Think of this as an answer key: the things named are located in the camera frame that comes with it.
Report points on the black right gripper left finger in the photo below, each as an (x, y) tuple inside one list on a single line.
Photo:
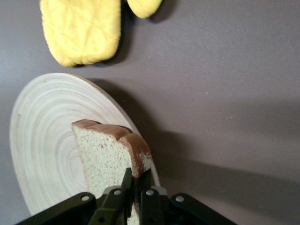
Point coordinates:
[(110, 206)]

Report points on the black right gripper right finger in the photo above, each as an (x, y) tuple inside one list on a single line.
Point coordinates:
[(152, 206)]

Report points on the slice of bread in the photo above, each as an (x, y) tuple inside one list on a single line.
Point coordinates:
[(100, 152)]

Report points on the round light wooden plate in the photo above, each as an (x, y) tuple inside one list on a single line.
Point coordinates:
[(47, 129)]

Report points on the yellow quilted oven mitt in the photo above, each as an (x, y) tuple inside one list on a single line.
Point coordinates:
[(82, 28)]

